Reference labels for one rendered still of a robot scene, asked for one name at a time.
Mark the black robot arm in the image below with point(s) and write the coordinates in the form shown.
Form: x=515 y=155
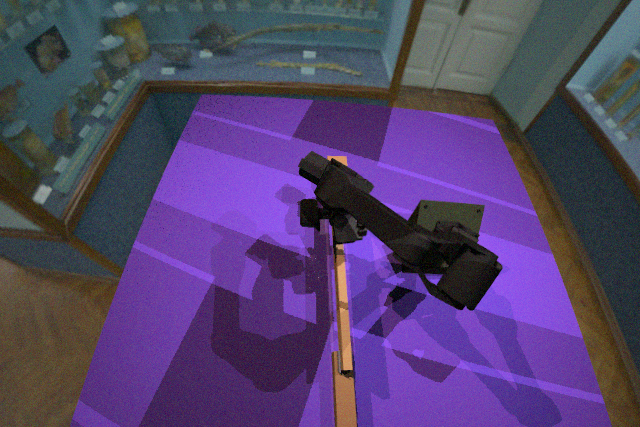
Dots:
x=472 y=268

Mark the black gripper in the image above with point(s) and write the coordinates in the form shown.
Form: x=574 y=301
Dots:
x=310 y=214

